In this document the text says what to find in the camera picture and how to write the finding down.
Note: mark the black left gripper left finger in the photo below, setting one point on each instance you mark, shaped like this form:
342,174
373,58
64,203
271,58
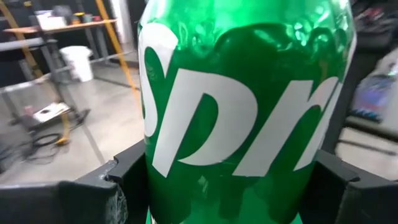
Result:
62,205

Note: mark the white bucket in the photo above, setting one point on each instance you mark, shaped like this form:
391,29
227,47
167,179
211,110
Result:
77,62

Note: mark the grey metal table frame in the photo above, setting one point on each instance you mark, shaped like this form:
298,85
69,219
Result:
25,44

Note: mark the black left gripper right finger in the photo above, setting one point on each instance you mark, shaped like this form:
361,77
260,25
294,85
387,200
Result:
351,205

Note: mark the black stand beam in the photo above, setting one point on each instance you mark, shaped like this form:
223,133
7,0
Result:
349,99

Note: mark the wooden desk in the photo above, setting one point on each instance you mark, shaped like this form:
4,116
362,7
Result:
62,28

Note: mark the white flat device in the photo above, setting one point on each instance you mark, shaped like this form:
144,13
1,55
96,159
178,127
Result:
51,112

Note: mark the green soda can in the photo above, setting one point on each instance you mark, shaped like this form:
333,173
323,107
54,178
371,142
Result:
242,109

